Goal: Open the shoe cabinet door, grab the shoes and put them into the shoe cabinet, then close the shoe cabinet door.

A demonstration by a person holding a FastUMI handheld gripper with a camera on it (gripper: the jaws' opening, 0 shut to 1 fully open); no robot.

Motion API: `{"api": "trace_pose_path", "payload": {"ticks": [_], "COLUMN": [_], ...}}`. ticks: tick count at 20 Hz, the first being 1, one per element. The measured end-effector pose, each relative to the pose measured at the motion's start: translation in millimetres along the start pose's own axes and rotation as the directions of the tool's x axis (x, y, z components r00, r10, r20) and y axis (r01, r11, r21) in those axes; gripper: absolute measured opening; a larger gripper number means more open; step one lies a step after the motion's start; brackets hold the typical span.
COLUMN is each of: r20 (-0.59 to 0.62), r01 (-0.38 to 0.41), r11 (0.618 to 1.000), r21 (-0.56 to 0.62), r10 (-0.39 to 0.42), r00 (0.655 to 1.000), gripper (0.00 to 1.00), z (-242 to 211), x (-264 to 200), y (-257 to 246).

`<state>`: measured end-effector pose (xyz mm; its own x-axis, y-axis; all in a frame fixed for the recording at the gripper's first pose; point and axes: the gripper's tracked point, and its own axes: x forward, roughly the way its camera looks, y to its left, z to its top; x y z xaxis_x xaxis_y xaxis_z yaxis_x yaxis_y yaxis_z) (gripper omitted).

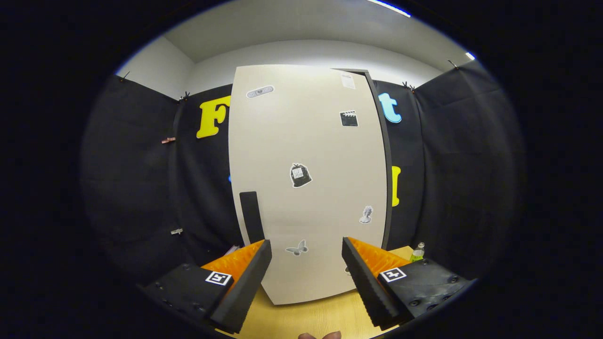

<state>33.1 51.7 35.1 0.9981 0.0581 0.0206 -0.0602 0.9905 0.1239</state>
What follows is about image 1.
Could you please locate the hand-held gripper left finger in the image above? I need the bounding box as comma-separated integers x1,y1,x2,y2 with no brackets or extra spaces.
141,239,273,335

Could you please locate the black door handle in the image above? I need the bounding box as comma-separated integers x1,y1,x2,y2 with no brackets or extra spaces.
239,191,265,244

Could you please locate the ceiling light strip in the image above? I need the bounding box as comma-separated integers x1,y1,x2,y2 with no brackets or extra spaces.
367,0,411,18

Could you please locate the black backdrop cloth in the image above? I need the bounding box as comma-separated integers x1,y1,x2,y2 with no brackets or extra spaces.
80,61,526,283

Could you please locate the grey shoe cabinet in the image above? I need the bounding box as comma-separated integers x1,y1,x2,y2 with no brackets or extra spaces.
337,68,394,250

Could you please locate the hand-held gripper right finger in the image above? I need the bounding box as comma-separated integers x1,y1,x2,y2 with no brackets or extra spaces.
342,237,475,330

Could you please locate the beige shoe cabinet door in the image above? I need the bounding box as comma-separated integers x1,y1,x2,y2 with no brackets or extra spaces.
228,65,388,306

